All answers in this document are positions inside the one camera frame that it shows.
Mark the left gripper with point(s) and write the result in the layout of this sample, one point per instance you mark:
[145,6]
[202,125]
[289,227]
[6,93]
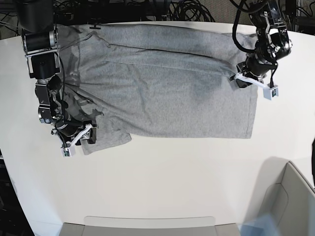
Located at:
[251,68]

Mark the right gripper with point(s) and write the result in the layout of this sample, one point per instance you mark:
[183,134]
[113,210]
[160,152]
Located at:
[74,132]

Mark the grey T-shirt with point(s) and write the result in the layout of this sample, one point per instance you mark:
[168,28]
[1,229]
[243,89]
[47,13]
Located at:
[154,81]

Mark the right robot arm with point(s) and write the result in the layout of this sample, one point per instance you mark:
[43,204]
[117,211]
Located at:
[40,43]

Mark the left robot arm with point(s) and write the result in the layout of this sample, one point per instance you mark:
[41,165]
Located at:
[272,43]

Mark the grey box at right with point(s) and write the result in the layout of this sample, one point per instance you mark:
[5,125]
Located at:
[289,206]

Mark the blue blurred object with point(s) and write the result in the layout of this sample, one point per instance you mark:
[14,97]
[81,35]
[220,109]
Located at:
[264,225]

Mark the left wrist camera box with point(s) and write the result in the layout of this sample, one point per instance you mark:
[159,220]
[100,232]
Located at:
[270,92]

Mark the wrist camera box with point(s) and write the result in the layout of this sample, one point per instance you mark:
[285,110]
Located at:
[68,151]
[270,92]

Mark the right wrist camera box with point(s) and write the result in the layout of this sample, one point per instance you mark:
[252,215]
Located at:
[68,151]

